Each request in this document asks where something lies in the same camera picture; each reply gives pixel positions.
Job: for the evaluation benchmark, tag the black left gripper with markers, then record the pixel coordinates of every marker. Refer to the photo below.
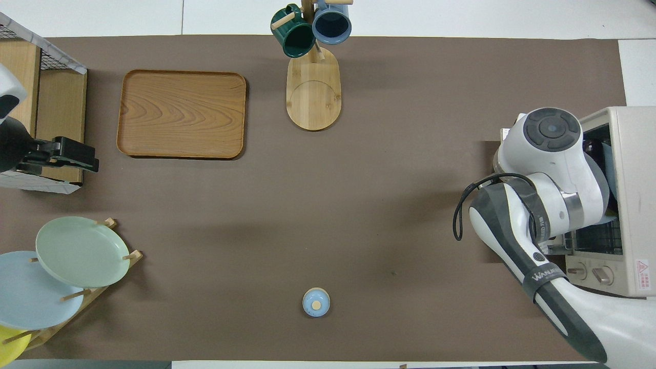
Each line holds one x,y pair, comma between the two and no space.
74,148

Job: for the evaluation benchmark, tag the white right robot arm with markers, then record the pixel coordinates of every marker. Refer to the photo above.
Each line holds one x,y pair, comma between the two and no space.
548,169

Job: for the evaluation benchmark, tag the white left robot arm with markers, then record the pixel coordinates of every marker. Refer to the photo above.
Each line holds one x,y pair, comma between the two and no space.
13,146

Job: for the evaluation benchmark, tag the smaller round oven knob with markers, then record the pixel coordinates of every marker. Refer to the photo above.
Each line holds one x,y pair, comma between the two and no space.
578,271

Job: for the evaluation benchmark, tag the larger round oven knob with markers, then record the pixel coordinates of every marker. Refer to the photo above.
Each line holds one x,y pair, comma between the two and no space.
602,275

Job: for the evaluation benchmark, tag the cream toaster oven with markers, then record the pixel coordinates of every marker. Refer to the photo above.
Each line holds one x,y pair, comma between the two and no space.
635,205

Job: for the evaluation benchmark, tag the wooden shelf unit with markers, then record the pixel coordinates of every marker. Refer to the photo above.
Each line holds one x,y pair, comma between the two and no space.
59,113

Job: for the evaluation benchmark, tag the pale green racked plate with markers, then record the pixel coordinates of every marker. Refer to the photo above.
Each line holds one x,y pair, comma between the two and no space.
82,251

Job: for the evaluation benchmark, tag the rectangular wooden tray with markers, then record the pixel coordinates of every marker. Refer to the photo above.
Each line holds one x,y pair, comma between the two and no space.
179,115

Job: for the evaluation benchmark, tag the wooden plate rack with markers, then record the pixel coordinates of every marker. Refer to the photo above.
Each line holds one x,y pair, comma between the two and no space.
95,294

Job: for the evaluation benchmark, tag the light blue racked plate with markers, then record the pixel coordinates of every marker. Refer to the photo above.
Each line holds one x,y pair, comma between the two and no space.
31,300

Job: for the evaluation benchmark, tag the yellow racked plate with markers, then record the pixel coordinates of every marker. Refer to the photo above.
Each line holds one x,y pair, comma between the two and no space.
10,348

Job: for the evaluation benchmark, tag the wooden mug tree stand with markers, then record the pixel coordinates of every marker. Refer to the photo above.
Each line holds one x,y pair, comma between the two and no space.
313,97

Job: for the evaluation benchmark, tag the dark green mug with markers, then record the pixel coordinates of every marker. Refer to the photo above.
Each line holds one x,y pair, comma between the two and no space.
294,38

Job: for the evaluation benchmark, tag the brown table mat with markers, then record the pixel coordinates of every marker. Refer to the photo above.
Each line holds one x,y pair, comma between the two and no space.
359,179

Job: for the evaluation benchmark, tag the blue mug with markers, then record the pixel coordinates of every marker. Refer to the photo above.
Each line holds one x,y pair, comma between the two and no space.
332,23

